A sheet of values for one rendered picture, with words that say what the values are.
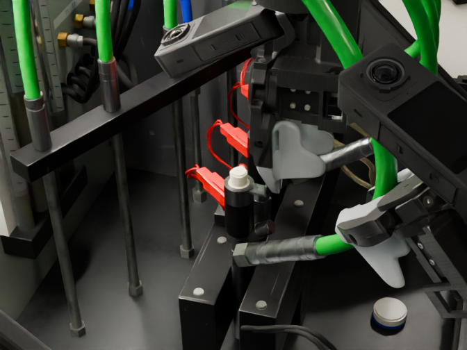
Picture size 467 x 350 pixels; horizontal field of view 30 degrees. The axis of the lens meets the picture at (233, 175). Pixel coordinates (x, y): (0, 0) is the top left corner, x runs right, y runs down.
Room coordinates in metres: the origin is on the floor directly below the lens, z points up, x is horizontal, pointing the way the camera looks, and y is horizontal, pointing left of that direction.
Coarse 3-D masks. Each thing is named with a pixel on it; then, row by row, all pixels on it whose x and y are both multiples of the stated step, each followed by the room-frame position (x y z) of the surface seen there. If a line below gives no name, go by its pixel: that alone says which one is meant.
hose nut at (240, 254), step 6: (240, 246) 0.53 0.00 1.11; (246, 246) 0.52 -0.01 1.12; (234, 252) 0.53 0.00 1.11; (240, 252) 0.52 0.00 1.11; (246, 252) 0.52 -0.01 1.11; (234, 258) 0.52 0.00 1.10; (240, 258) 0.52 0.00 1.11; (246, 258) 0.52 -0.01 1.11; (240, 264) 0.52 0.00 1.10; (246, 264) 0.52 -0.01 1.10; (252, 264) 0.52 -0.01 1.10
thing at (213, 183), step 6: (204, 168) 0.69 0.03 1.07; (198, 174) 0.68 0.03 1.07; (204, 174) 0.67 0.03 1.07; (210, 174) 0.67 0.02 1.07; (216, 174) 0.67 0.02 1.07; (204, 180) 0.67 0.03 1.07; (210, 180) 0.66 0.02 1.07; (216, 180) 0.66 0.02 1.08; (222, 180) 0.66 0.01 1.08; (204, 186) 0.67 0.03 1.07; (210, 186) 0.66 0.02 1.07; (216, 186) 0.65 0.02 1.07; (222, 186) 0.65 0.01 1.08; (210, 192) 0.66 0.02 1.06; (216, 192) 0.65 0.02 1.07; (222, 192) 0.64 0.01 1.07; (216, 198) 0.65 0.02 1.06; (222, 198) 0.64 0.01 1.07; (222, 204) 0.64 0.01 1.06
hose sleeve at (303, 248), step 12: (276, 240) 0.51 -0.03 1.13; (288, 240) 0.50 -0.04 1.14; (300, 240) 0.49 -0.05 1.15; (312, 240) 0.48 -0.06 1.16; (252, 252) 0.51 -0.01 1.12; (264, 252) 0.51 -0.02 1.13; (276, 252) 0.50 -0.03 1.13; (288, 252) 0.49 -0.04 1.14; (300, 252) 0.48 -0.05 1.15; (312, 252) 0.48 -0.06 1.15; (264, 264) 0.51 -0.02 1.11
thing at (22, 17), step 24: (24, 0) 0.68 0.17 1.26; (312, 0) 0.48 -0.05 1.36; (24, 24) 0.68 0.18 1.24; (336, 24) 0.48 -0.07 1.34; (24, 48) 0.68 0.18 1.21; (336, 48) 0.47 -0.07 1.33; (24, 72) 0.68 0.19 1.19; (24, 96) 0.69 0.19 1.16; (384, 168) 0.44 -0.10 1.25; (384, 192) 0.44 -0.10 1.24; (336, 240) 0.47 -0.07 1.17
